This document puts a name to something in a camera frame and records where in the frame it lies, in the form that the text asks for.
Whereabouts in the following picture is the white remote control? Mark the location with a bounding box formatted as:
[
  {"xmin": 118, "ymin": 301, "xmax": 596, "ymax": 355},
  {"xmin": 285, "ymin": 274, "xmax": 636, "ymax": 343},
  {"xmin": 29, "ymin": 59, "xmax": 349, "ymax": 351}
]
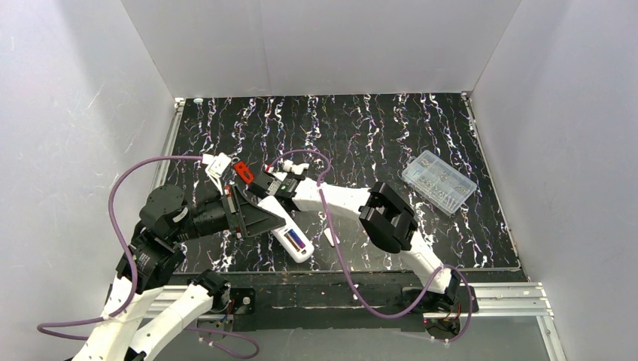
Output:
[{"xmin": 258, "ymin": 196, "xmax": 314, "ymax": 263}]

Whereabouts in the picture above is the white battery cover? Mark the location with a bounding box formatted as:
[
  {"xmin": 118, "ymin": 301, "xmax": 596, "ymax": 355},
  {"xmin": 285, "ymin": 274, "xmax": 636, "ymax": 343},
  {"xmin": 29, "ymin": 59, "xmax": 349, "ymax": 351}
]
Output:
[{"xmin": 323, "ymin": 228, "xmax": 339, "ymax": 247}]

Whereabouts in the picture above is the purple battery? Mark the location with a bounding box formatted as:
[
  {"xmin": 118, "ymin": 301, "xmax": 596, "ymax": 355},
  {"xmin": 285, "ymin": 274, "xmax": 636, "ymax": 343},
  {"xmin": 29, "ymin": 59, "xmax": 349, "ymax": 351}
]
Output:
[{"xmin": 287, "ymin": 229, "xmax": 305, "ymax": 250}]

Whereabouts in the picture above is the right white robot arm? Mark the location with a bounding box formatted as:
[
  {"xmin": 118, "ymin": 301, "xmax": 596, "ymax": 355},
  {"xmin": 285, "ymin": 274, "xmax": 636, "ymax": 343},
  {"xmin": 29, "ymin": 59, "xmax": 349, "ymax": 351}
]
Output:
[{"xmin": 247, "ymin": 171, "xmax": 460, "ymax": 308}]

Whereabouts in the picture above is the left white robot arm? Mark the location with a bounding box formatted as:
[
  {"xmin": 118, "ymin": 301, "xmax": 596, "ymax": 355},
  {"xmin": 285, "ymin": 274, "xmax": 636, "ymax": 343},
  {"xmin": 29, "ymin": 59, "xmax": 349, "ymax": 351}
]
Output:
[{"xmin": 74, "ymin": 185, "xmax": 285, "ymax": 360}]

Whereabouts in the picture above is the white plastic faucet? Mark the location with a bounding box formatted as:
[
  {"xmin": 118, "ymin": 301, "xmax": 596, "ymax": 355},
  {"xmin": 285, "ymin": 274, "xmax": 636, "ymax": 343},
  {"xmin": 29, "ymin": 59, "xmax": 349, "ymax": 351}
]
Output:
[{"xmin": 282, "ymin": 159, "xmax": 309, "ymax": 176}]

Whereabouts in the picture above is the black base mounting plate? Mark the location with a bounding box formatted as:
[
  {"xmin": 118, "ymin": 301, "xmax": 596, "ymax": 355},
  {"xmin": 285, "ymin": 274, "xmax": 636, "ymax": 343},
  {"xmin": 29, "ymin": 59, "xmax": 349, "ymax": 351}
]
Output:
[{"xmin": 164, "ymin": 270, "xmax": 479, "ymax": 332}]

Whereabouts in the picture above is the clear plastic screw box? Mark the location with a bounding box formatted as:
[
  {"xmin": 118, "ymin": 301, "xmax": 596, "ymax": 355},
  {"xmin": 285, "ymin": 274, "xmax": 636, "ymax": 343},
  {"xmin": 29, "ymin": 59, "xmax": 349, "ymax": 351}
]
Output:
[{"xmin": 401, "ymin": 150, "xmax": 478, "ymax": 216}]

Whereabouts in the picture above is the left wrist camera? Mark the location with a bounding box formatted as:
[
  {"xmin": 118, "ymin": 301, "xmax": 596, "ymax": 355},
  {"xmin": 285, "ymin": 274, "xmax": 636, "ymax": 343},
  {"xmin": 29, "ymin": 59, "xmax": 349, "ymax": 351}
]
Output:
[{"xmin": 202, "ymin": 153, "xmax": 232, "ymax": 193}]

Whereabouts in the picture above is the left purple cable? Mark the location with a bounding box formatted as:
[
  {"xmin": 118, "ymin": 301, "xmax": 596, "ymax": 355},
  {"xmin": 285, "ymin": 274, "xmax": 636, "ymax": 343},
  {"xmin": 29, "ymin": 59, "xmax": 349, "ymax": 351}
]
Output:
[{"xmin": 37, "ymin": 155, "xmax": 260, "ymax": 359}]

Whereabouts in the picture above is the purple cable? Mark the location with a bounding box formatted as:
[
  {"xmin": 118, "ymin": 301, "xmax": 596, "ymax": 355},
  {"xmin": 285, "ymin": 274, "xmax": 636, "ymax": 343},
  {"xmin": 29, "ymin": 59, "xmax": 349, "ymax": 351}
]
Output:
[
  {"xmin": 37, "ymin": 155, "xmax": 260, "ymax": 359},
  {"xmin": 268, "ymin": 148, "xmax": 475, "ymax": 344}
]

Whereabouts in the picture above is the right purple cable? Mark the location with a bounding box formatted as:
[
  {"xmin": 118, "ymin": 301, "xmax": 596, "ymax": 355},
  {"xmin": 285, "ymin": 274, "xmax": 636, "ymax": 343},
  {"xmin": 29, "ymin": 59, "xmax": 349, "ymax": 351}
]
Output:
[{"xmin": 268, "ymin": 148, "xmax": 475, "ymax": 344}]

